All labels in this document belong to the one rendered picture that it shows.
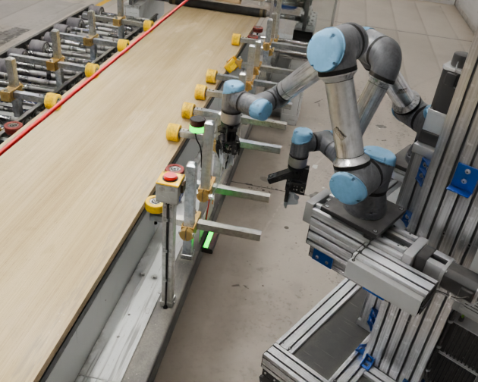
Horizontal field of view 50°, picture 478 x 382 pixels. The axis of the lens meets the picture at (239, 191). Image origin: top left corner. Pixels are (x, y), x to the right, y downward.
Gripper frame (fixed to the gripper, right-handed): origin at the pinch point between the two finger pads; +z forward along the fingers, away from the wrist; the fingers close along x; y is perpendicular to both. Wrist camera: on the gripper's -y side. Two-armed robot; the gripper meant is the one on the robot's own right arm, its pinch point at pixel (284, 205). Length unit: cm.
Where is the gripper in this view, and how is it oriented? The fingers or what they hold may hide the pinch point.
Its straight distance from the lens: 216.2
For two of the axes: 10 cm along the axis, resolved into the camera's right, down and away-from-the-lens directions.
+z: -0.9, 8.3, 5.5
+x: 1.9, -5.3, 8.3
